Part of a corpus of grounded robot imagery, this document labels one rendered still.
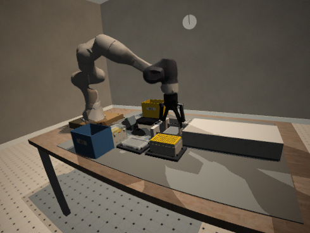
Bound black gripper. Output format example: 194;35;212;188
159;93;185;134

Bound grey bench mat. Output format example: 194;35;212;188
57;123;304;224

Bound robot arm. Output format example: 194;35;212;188
71;34;178;123

